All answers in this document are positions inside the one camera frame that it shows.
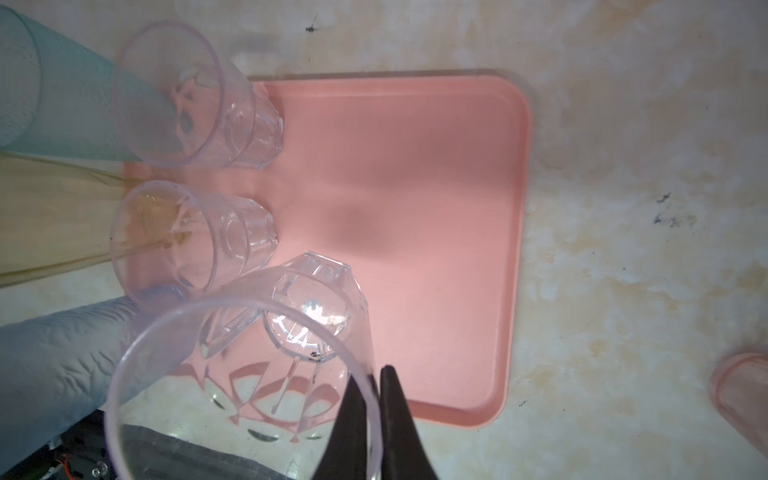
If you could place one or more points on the green textured plastic cup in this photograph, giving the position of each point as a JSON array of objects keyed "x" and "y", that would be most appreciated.
[{"x": 61, "y": 99}]

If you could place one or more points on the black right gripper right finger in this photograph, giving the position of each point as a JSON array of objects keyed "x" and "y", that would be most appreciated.
[{"x": 404, "y": 457}]

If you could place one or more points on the pink faceted plastic cup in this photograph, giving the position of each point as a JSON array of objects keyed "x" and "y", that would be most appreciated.
[{"x": 738, "y": 391}]

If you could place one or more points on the blue plastic cup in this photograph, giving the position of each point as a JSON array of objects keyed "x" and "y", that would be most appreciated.
[{"x": 56, "y": 369}]

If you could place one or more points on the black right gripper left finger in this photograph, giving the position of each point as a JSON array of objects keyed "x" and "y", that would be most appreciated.
[{"x": 346, "y": 455}]

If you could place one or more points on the clear cup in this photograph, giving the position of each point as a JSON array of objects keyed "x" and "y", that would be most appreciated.
[
  {"x": 246, "y": 382},
  {"x": 178, "y": 103},
  {"x": 169, "y": 242}
]

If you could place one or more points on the pink plastic tray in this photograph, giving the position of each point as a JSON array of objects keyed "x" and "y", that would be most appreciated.
[{"x": 418, "y": 183}]

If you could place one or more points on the yellow plastic cup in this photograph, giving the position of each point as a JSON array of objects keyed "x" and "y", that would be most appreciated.
[{"x": 58, "y": 217}]

